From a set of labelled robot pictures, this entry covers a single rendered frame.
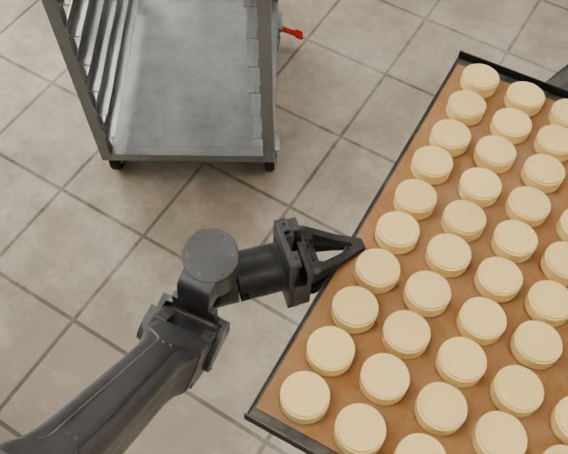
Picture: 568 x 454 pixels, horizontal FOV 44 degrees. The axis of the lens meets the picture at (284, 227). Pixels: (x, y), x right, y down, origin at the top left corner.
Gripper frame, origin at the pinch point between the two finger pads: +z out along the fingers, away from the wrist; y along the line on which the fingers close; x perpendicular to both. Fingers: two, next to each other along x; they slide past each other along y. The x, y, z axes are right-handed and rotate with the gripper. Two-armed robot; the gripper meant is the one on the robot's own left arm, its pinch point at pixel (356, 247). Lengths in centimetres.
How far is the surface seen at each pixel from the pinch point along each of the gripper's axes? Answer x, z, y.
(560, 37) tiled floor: -108, 123, 93
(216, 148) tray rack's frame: -84, -1, 82
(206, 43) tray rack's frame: -124, 5, 81
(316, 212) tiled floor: -65, 22, 97
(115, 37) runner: -116, -21, 65
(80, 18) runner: -94, -28, 39
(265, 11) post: -76, 10, 31
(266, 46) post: -76, 11, 41
